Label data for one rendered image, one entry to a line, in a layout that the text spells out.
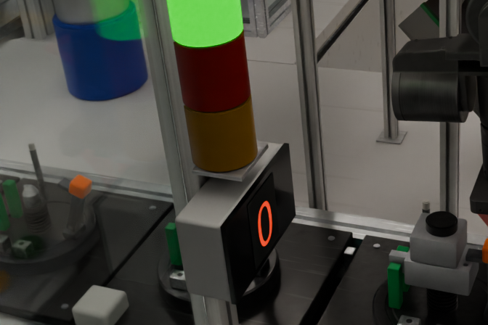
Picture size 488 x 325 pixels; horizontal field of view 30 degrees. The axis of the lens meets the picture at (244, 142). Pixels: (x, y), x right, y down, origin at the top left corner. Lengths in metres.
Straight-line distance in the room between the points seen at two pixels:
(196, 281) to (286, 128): 0.87
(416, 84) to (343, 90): 0.85
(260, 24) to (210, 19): 1.27
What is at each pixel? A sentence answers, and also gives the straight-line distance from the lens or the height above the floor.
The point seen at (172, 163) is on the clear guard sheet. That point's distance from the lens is 0.68.
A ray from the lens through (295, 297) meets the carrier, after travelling 1.00.
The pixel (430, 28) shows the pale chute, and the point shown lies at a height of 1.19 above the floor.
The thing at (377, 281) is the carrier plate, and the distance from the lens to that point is 1.01.
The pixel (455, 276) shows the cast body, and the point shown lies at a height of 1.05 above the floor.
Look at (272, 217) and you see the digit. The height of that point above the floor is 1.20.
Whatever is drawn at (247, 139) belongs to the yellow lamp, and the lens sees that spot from 0.66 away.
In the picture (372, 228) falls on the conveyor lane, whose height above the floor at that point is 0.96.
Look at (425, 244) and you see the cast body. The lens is 0.88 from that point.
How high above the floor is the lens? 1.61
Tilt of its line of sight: 30 degrees down
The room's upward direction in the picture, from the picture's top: 7 degrees counter-clockwise
